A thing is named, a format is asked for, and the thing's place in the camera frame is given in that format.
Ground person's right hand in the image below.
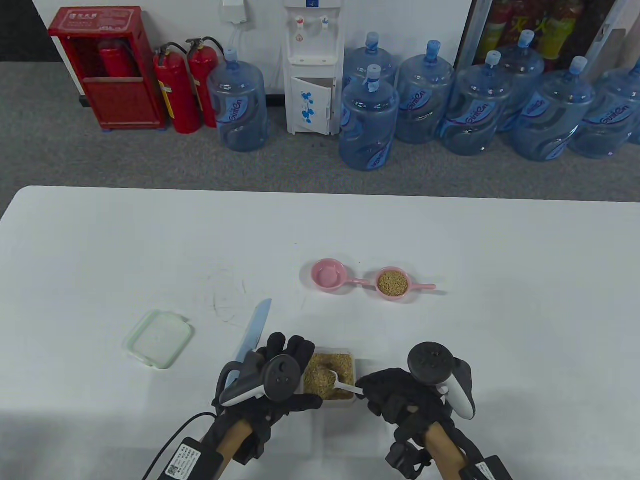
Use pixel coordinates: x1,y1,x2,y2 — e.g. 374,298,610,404
355,368,453,436

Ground person's left hand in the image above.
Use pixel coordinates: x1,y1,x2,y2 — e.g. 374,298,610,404
212,332,323,436

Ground white sesame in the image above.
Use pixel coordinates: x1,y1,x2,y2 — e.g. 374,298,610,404
305,353,356,401

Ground clear plastic sesame container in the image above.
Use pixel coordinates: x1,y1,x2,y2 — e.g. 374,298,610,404
301,348,358,408

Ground white plastic coffee spoon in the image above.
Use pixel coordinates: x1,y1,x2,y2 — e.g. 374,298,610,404
325,367,363,396

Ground light blue plastic knife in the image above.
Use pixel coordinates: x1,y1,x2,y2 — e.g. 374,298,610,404
225,298,273,396

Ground small white sesame portion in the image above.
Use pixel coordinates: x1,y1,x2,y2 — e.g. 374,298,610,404
377,270,408,297

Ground clear green-rimmed container lid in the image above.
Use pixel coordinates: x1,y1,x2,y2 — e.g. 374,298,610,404
122,309,195,371

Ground person's left forearm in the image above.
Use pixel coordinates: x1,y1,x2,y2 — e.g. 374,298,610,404
200,415,266,480

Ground person's right forearm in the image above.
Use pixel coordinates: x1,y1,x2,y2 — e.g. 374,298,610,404
400,422,501,480

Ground black grey hand controller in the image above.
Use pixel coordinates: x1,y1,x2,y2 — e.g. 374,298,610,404
407,341,476,421
216,350,304,408

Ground black labelled wrist box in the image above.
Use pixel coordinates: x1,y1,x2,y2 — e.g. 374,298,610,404
460,455,513,480
165,437,224,480

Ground row of blue water jugs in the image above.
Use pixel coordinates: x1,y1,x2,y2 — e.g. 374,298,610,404
338,30,640,172

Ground large blue water bottle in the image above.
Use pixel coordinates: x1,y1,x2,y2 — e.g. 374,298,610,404
206,48,271,153

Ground red fire extinguisher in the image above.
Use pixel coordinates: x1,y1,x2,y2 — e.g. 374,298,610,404
186,36,225,129
152,42,202,135

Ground white water dispenser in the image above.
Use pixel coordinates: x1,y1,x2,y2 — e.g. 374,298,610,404
281,0,347,137

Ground red fire extinguisher cabinet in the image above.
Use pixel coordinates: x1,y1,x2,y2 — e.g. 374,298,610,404
48,6,168,133

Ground red extinguisher inside cabinet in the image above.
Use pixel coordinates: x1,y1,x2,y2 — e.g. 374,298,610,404
97,40,138,78

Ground grey leaning panel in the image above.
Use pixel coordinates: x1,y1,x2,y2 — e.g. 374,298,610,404
582,27,628,76

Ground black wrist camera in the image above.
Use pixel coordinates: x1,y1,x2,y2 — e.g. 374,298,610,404
239,430,266,466
385,440,433,480

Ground pink handled bowl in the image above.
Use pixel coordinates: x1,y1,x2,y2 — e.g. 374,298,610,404
375,266,437,302
311,258,373,294

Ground white wall box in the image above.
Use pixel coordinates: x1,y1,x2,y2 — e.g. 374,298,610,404
221,0,249,24

